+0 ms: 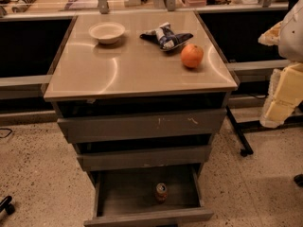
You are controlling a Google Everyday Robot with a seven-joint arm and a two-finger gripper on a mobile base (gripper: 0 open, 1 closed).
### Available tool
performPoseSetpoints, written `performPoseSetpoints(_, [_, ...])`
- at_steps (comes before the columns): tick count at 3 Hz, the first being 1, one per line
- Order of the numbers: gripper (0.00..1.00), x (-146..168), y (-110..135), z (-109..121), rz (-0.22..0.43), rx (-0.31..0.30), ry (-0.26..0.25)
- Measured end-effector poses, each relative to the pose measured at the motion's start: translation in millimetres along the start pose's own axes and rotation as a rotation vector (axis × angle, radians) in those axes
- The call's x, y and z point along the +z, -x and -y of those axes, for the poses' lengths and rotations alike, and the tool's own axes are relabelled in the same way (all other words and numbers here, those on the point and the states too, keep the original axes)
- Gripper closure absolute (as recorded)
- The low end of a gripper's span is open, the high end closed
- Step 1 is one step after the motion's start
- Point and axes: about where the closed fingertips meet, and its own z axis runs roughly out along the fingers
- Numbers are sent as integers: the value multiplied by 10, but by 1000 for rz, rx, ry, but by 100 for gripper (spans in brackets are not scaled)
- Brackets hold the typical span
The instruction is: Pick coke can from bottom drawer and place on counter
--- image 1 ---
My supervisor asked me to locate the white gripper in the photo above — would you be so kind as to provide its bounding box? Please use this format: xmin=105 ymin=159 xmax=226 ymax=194
xmin=258 ymin=0 xmax=303 ymax=129

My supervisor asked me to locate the red coke can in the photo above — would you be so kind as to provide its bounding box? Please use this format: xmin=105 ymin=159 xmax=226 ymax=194
xmin=155 ymin=183 xmax=168 ymax=203

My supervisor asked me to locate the grey drawer cabinet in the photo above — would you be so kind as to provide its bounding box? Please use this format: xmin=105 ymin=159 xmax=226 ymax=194
xmin=43 ymin=10 xmax=239 ymax=227

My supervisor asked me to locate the middle drawer front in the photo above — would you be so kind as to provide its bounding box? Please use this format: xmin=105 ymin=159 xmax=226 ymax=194
xmin=78 ymin=145 xmax=211 ymax=171

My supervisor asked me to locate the top drawer front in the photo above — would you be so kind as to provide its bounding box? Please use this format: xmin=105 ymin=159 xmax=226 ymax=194
xmin=58 ymin=109 xmax=226 ymax=143

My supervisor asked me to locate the open bottom drawer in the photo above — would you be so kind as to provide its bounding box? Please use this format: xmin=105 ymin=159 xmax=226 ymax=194
xmin=84 ymin=165 xmax=213 ymax=227

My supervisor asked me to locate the orange fruit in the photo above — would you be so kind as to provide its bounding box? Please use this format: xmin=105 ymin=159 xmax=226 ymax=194
xmin=181 ymin=44 xmax=204 ymax=69

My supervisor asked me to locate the blue white chip bag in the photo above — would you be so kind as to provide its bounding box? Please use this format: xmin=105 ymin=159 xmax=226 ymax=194
xmin=139 ymin=23 xmax=193 ymax=51

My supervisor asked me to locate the white bowl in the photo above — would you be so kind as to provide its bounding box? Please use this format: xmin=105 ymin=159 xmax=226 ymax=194
xmin=89 ymin=22 xmax=125 ymax=44

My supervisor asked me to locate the black coiled tool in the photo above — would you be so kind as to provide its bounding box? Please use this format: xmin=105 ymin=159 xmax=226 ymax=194
xmin=11 ymin=0 xmax=37 ymax=13

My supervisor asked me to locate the black caster bottom left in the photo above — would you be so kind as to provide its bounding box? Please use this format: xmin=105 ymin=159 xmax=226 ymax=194
xmin=0 ymin=196 xmax=15 ymax=215

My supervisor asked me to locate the black table leg frame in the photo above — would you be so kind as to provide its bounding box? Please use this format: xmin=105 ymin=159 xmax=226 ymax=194
xmin=226 ymin=107 xmax=303 ymax=157

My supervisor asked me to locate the black cable on floor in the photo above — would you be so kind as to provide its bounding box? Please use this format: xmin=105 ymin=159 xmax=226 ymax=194
xmin=0 ymin=128 xmax=13 ymax=139

